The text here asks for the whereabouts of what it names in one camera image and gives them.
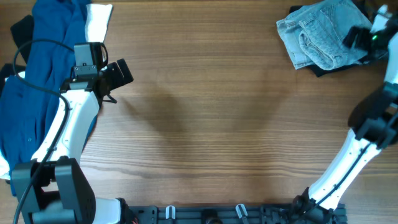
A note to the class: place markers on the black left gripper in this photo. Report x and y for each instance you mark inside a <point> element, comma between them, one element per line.
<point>118,78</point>

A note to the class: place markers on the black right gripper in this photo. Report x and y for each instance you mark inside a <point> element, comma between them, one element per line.
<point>356,37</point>

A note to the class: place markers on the light blue denim shorts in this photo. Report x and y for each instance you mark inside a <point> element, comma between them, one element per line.
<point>313,34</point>

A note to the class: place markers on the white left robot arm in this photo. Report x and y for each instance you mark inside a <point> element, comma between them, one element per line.
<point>51,187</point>

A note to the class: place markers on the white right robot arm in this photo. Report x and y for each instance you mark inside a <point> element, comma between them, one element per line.
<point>372,129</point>

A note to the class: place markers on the white cloth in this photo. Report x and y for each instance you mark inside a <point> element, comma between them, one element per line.
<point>98,17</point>

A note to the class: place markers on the blue shirt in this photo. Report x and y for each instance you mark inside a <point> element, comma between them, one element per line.
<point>26,113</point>

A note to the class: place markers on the black garment at left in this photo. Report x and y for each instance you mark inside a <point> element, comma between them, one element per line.
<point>22,32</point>

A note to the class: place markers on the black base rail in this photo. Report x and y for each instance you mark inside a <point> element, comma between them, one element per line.
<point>208,214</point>

